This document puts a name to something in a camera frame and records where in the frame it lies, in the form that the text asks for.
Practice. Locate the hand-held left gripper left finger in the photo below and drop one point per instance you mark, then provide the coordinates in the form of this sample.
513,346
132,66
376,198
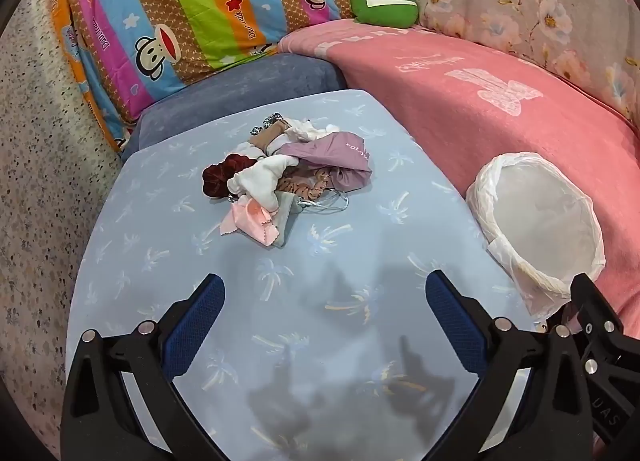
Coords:
200,311

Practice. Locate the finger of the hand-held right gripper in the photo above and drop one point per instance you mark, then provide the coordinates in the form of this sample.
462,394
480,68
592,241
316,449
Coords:
597,321

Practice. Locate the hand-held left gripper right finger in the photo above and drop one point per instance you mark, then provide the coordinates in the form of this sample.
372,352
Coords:
450,311

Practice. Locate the pink cloth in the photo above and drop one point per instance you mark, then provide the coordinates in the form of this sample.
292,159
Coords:
250,218

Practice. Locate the white plastic-lined bin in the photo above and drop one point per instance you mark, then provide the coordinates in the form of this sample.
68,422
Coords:
540,211

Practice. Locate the pale grey cloth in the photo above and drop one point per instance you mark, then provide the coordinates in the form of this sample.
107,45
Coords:
286,221

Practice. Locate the dark red scrunchie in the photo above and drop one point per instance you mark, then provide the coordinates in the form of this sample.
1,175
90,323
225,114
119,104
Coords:
220,176

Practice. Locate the white sock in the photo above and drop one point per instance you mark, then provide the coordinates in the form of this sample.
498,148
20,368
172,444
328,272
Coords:
265,176

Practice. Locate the leopard print cloth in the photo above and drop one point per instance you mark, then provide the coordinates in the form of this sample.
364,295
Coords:
300,186

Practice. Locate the beige stocking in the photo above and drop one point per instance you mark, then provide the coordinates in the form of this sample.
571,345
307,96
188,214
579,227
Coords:
265,138

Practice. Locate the purple cloth bag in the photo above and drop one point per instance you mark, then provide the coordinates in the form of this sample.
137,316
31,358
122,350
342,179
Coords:
325,151

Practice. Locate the black-and-white patterned cloth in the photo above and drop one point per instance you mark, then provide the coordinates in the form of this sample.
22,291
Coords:
272,118

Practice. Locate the pink blanket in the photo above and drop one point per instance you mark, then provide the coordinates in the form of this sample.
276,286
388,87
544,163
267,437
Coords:
475,106

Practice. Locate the blue-grey cushion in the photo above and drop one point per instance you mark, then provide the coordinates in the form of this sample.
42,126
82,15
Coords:
225,91

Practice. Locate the striped cartoon monkey pillow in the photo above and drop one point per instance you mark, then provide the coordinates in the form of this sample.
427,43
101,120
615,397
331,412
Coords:
200,16

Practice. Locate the green plush cushion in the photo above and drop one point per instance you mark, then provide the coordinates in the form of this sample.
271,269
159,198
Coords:
382,3

